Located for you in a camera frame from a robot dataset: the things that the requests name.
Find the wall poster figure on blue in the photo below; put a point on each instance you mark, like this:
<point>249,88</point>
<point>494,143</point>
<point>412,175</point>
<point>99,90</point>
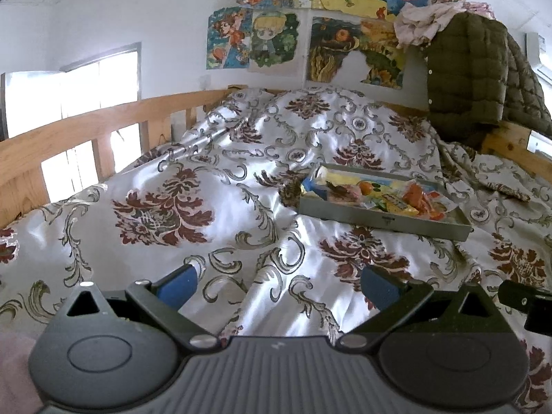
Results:
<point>228,39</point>

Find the wall poster blond figure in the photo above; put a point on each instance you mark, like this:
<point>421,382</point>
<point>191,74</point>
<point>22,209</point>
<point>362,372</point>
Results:
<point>274,39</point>

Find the grey tray with painted bottom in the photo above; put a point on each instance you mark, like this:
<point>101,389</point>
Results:
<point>345,215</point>

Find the olive quilted jacket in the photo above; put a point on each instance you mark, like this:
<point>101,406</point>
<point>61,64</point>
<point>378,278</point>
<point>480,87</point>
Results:
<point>465,64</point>

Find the pink white cracker packet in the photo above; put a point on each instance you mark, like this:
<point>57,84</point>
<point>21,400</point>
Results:
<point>345,194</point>

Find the pink floral cloth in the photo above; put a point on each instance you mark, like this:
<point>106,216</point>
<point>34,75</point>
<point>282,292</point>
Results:
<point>414,26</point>

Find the wooden bed frame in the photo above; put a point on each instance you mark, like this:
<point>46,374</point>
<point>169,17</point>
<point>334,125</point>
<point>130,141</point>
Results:
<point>64,129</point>

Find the orange snack packet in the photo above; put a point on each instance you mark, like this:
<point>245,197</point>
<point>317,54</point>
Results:
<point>420,200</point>

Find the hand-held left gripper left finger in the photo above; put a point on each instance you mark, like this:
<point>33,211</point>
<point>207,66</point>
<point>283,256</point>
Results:
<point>179,287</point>

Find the pink garment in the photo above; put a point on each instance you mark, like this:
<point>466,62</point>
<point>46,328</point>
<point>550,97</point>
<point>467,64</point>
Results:
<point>15,375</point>

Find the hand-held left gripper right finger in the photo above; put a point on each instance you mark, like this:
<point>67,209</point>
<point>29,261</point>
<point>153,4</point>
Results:
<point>379,287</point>

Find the white shelf board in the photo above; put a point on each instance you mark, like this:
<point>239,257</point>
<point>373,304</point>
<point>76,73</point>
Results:
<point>541,142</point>

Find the small round orange snack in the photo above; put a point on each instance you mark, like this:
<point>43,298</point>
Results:
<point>365,187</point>

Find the yellow biscuit packet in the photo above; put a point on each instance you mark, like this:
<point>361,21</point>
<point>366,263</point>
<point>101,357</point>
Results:
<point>396,205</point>

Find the bright window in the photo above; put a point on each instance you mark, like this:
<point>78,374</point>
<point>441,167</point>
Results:
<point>99,82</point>

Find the floral printed blanket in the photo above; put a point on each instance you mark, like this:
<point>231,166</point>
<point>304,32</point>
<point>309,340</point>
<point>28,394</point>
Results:
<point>172,138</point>

